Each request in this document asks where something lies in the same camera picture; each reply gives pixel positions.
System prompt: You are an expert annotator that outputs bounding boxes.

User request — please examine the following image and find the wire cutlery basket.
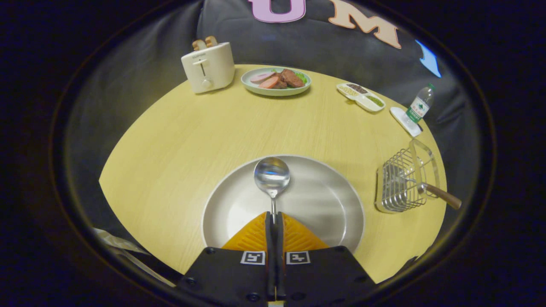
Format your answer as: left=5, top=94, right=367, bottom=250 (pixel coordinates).
left=375, top=139, right=441, bottom=214

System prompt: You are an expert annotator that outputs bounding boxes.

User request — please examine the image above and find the clear water bottle green label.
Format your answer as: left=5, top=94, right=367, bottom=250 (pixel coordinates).
left=405, top=83, right=436, bottom=124

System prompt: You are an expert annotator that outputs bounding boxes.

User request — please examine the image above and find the pink sausage slice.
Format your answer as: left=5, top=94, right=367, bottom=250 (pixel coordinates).
left=250, top=72, right=280, bottom=89

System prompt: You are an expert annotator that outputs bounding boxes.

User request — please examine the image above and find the brown meat slice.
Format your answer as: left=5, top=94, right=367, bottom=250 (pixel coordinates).
left=277, top=69, right=305, bottom=89

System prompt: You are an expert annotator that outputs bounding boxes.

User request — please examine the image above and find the metal spoon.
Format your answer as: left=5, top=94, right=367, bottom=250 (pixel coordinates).
left=254, top=157, right=291, bottom=224

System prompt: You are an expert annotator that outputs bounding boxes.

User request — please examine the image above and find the white rectangular coaster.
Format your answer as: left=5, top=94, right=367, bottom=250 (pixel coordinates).
left=390, top=107, right=423, bottom=138

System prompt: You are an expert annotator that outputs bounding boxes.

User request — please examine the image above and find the pale green food plate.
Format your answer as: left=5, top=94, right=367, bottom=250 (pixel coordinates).
left=241, top=67, right=312, bottom=97

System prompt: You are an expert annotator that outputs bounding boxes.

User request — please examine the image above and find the white divided seasoning dish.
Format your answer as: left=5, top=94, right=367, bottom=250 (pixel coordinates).
left=336, top=82, right=386, bottom=113

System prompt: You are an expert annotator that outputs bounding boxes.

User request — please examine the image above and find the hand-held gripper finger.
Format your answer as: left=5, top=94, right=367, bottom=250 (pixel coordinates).
left=276, top=211, right=377, bottom=306
left=177, top=211, right=277, bottom=307

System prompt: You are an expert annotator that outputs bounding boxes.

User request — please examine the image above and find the large white plate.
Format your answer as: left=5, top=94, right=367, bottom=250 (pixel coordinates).
left=201, top=154, right=366, bottom=256

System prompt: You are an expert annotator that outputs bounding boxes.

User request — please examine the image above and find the white toaster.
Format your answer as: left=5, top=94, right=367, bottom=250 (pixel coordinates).
left=181, top=41, right=235, bottom=94

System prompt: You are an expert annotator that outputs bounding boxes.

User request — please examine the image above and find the black backdrop cloth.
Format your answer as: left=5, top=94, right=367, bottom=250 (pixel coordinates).
left=64, top=0, right=482, bottom=239

